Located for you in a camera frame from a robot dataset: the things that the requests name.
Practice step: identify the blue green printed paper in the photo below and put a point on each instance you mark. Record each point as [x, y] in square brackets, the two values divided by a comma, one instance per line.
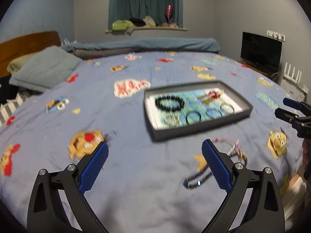
[194, 104]

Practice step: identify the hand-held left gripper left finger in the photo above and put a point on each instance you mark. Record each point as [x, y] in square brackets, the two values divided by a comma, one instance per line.
[94, 172]

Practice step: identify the teal folded blanket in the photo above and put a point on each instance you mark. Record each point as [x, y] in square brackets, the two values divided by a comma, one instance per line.
[145, 43]

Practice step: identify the grey cardboard box tray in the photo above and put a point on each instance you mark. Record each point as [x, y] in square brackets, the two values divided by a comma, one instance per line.
[175, 133]

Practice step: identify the teal curtain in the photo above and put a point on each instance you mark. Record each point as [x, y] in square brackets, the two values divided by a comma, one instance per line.
[145, 0]

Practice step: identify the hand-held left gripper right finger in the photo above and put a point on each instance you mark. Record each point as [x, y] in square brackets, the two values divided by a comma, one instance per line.
[217, 167]

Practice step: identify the white cabinet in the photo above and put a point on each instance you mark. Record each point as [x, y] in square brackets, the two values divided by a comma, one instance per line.
[292, 88]

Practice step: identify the white router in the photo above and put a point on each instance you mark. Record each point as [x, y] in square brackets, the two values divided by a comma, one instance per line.
[292, 76]

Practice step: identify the grey blue pillow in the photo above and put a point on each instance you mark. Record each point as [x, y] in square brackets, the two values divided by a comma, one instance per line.
[46, 69]

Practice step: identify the blue cartoon print bed sheet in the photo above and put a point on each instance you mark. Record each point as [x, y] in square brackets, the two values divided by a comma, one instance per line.
[136, 187]

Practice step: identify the wooden monitor stand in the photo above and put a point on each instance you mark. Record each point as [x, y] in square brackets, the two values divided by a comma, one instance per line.
[255, 69]

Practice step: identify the purple balloon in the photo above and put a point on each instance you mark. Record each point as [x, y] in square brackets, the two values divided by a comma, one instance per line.
[169, 11]

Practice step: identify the beige cloth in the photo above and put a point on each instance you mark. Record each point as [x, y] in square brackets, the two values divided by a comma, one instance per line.
[149, 20]

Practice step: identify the white wall hooks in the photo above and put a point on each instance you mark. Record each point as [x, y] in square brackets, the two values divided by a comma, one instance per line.
[275, 34]

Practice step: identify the black cloth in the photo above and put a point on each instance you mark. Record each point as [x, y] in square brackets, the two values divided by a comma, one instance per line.
[137, 21]

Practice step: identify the black white striped cushion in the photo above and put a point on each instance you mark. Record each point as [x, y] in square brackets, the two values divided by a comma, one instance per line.
[9, 106]

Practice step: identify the pale layered stack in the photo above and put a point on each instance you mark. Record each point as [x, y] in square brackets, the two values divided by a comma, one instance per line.
[294, 196]

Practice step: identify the wooden headboard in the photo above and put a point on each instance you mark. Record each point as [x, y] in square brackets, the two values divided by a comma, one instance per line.
[26, 42]

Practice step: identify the grey folded blanket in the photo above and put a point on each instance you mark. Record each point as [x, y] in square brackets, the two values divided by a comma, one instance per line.
[97, 54]

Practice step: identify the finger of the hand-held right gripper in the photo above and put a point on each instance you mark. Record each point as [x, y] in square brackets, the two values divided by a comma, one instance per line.
[290, 102]
[283, 114]

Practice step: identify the black flat screen monitor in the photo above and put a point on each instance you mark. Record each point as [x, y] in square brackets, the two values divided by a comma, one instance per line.
[260, 49]

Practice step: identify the pink cloth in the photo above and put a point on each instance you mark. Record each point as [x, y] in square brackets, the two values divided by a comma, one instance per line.
[170, 25]

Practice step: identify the beige pillow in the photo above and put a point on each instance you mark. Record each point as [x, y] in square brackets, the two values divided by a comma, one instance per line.
[17, 64]

